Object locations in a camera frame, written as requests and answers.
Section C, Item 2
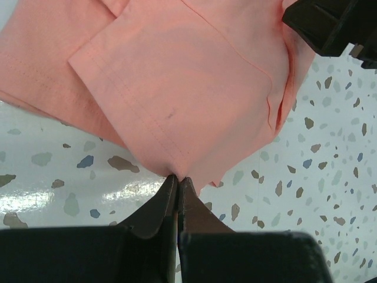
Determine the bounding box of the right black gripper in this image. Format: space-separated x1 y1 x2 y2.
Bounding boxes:
282 0 376 70

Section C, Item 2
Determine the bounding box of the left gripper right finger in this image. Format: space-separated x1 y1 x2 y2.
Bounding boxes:
177 177 333 282

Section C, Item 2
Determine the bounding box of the salmon pink t shirt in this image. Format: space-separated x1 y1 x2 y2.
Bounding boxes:
1 1 314 190

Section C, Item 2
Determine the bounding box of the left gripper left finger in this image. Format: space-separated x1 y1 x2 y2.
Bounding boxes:
1 176 178 282

